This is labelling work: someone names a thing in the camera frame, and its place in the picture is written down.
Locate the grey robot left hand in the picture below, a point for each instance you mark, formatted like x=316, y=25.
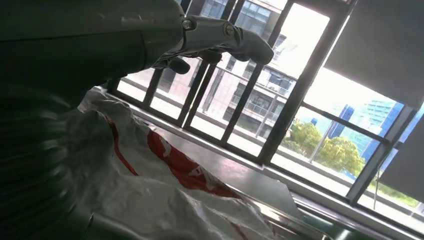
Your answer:
x=82, y=39

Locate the grey package red print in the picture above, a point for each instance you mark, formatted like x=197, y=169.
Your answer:
x=149, y=198

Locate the grey building outside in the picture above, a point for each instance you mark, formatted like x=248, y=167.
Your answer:
x=261, y=99

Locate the electronic scale steel tray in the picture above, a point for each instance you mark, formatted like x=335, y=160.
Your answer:
x=288, y=225

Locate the green tree outside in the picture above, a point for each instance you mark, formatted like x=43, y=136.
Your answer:
x=341, y=154

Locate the large dark roller blind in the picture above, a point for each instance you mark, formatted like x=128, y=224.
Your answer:
x=381, y=43

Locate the small dark roller blind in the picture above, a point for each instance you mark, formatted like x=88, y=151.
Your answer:
x=407, y=165

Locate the black window frame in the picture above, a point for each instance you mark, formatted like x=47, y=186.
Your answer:
x=298, y=99

